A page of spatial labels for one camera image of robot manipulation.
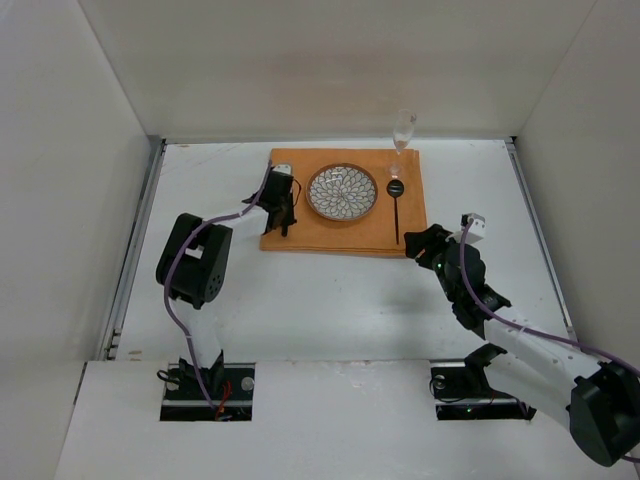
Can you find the orange cloth placemat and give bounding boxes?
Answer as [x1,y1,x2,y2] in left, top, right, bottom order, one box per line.
[260,148,427,257]

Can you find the black spoon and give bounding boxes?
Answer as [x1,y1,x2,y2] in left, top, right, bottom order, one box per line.
[386,178,405,245]

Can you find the floral patterned plate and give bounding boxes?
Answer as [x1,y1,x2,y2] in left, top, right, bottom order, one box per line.
[306,163,378,222]

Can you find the clear wine glass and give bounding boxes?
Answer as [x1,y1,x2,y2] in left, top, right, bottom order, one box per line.
[388,109,417,180]

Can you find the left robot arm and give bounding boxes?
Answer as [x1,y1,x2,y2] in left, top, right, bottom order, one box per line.
[156,164,296,369]

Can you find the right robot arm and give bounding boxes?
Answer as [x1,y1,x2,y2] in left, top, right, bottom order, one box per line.
[404,214,639,467]

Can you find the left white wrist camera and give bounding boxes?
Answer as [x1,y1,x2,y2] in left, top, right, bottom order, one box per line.
[272,163,293,176]

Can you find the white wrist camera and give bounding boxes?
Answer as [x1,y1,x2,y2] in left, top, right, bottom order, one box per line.
[272,163,293,176]
[461,213,487,244]

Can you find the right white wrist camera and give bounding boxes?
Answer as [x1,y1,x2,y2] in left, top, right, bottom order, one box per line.
[461,213,487,244]

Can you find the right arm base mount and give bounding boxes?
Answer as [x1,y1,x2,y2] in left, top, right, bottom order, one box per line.
[429,344,537,421]

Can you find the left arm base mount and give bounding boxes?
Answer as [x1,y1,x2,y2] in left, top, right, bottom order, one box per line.
[157,363,256,422]

